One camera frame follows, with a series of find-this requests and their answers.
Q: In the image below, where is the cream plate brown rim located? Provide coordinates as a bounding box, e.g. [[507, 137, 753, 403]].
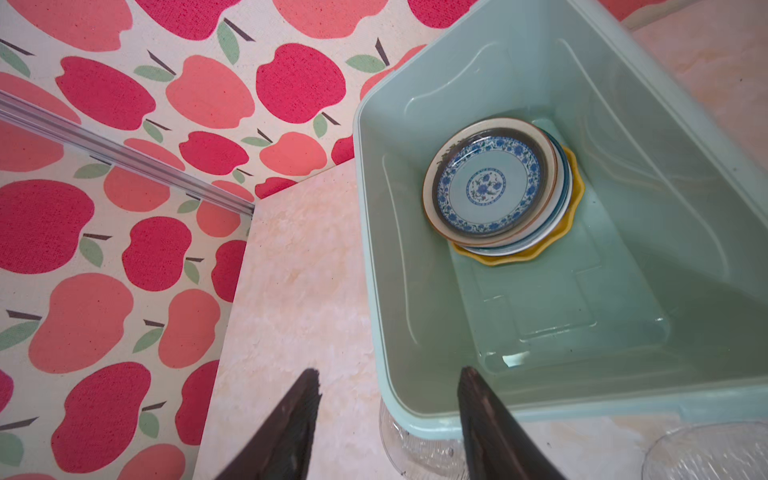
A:
[[422, 117, 566, 248]]

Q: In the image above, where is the blue floral patterned plate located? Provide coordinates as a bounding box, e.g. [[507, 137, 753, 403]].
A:
[[431, 126, 559, 238]]

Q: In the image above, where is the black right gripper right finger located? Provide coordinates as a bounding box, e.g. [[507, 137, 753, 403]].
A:
[[457, 366, 565, 480]]

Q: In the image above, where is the clear glass round plate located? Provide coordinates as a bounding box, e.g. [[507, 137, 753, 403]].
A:
[[641, 422, 767, 479]]

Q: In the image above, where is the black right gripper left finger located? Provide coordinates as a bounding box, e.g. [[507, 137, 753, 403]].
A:
[[218, 368, 322, 480]]

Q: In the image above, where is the yellow dotted scalloped plate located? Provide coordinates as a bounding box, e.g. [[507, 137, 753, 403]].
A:
[[451, 147, 586, 267]]

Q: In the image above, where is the clear glass square plate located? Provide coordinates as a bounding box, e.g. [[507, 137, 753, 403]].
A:
[[379, 401, 469, 479]]

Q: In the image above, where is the mint green plastic bin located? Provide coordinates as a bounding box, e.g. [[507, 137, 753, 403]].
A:
[[354, 1, 767, 439]]

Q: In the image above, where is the white plate blue rim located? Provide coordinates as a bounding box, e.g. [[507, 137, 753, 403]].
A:
[[467, 130, 574, 257]]

